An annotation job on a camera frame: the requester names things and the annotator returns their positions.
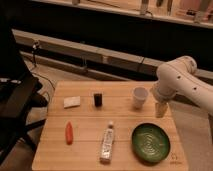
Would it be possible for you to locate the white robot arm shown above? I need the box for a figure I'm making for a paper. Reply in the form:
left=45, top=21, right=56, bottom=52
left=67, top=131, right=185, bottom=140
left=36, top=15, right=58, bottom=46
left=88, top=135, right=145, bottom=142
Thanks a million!
left=152, top=56, right=213, bottom=117

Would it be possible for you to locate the black standing eraser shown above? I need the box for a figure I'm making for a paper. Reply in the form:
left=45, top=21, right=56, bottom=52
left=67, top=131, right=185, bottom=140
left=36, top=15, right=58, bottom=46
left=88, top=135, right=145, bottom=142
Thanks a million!
left=94, top=93, right=102, bottom=107

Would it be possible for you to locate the white paper cup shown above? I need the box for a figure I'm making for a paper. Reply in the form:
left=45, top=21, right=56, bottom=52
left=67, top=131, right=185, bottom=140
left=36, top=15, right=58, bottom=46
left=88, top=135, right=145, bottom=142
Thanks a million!
left=132, top=87, right=148, bottom=109

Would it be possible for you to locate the green ribbed plate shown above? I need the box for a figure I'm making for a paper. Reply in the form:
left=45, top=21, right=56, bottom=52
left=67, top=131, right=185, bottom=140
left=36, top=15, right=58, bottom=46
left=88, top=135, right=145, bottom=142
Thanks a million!
left=131, top=123, right=171, bottom=163

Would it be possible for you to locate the clear plastic bottle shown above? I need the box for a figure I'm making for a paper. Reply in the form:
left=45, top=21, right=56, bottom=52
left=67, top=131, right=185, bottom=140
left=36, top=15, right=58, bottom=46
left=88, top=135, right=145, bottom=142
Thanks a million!
left=100, top=121, right=114, bottom=164

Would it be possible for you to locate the white sponge block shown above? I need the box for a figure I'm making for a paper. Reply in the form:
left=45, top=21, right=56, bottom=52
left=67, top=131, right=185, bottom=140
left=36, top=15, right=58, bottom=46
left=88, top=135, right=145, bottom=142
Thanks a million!
left=64, top=96, right=81, bottom=108

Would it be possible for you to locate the orange carrot toy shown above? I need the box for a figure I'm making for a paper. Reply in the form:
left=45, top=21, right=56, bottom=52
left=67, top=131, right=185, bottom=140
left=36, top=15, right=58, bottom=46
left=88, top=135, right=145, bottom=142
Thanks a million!
left=65, top=122, right=73, bottom=145

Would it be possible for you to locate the black office chair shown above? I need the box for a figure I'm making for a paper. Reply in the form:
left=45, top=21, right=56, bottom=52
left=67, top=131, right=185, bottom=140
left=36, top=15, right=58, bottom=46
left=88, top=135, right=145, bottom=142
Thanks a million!
left=0, top=18, right=48, bottom=165

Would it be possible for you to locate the black cable on floor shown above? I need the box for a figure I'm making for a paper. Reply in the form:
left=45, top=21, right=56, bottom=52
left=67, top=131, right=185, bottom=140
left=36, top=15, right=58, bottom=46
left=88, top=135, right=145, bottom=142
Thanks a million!
left=21, top=53, right=56, bottom=101

